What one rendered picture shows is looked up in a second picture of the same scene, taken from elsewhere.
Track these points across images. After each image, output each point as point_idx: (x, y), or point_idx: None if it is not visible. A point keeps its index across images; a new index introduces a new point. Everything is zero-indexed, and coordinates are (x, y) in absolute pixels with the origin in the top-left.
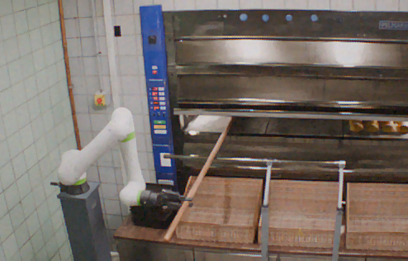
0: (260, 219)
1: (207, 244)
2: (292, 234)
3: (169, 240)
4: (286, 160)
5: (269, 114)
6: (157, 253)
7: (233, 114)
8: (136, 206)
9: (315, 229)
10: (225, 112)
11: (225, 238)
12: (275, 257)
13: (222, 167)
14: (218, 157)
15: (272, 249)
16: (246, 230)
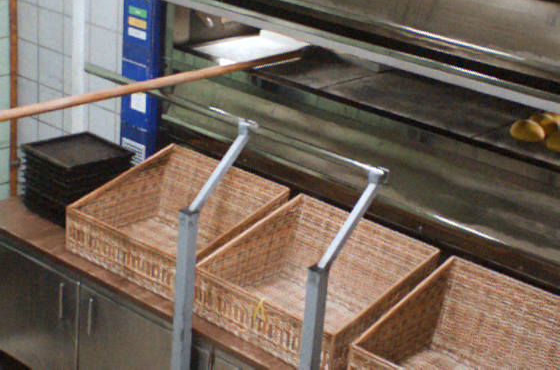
0: (210, 255)
1: (104, 276)
2: (249, 309)
3: (49, 248)
4: (273, 133)
5: (296, 32)
6: (26, 273)
7: (235, 17)
8: (33, 166)
9: (291, 313)
10: (223, 10)
11: (140, 275)
12: (206, 352)
13: (223, 138)
14: (166, 92)
15: (203, 331)
16: (174, 267)
